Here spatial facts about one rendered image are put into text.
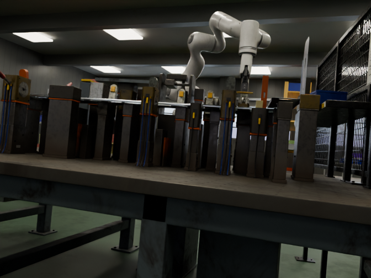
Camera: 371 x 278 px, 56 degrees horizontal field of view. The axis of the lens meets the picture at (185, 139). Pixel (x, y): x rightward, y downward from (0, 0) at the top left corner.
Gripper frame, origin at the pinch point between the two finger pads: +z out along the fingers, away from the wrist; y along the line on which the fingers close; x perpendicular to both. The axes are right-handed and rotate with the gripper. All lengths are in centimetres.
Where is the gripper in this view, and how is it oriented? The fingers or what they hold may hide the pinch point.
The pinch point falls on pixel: (244, 87)
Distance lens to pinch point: 170.8
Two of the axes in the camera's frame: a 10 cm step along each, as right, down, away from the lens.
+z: -0.9, 10.0, -0.3
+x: 9.8, 0.8, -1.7
